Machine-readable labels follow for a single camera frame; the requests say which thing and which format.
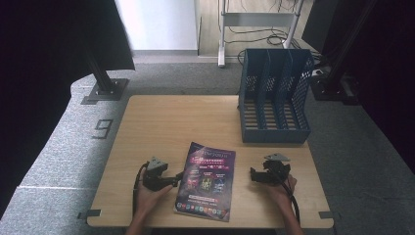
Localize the white metal stand frame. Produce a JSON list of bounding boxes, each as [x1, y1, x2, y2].
[[217, 0, 305, 69]]

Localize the person's right hand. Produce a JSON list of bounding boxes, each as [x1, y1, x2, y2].
[[264, 173, 299, 212]]

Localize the black stand with base plate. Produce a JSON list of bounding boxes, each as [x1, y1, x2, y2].
[[309, 0, 380, 106], [80, 45, 130, 106]]

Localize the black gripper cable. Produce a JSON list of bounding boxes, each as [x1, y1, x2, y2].
[[276, 169, 301, 224], [131, 162, 151, 217]]

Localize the purple magazine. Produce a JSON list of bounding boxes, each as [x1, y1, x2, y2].
[[173, 141, 237, 223]]

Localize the grey metal table bracket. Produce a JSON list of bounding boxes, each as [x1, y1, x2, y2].
[[76, 209, 103, 220]]

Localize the black floor cables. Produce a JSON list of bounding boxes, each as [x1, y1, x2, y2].
[[224, 0, 316, 65]]

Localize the white panel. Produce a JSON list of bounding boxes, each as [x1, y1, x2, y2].
[[114, 0, 203, 57]]

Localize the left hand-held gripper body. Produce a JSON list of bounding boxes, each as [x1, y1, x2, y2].
[[141, 156, 174, 193]]

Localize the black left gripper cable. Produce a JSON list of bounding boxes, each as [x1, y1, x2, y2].
[[131, 162, 151, 217]]

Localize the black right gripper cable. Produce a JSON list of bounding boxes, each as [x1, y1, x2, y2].
[[276, 169, 301, 224]]

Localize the dark curtain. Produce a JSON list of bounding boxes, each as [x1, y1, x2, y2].
[[0, 0, 136, 219], [301, 0, 415, 174]]

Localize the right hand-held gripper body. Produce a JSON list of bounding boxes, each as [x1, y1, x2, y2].
[[260, 153, 292, 188]]

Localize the person's left hand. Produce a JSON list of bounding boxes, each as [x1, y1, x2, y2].
[[134, 176, 174, 217]]

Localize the blue plastic file rack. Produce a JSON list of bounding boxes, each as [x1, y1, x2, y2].
[[237, 48, 316, 145]]

